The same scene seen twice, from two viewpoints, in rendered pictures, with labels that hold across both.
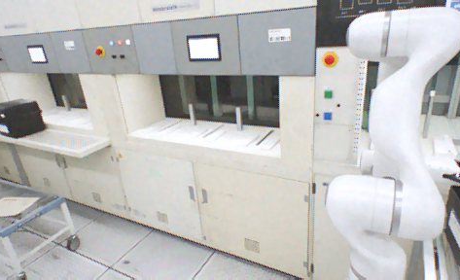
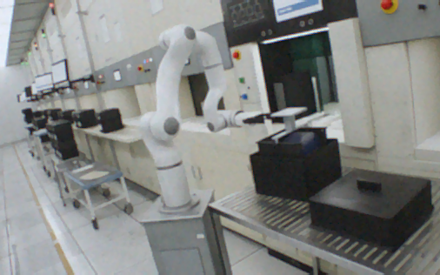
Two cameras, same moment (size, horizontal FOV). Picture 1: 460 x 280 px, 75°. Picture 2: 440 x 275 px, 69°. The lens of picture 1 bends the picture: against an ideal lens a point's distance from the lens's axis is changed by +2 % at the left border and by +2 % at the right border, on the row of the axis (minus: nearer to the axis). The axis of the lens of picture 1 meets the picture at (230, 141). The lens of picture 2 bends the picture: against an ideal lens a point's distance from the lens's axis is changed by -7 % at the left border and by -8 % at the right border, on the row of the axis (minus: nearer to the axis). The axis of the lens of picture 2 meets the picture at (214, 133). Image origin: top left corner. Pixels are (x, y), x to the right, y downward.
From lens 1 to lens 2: 1.35 m
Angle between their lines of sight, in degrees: 28
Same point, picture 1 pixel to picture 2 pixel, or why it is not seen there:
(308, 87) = (231, 76)
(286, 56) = not seen: hidden behind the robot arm
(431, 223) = (156, 125)
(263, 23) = not seen: hidden behind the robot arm
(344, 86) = (248, 72)
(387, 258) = (159, 152)
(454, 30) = (176, 34)
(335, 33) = (235, 36)
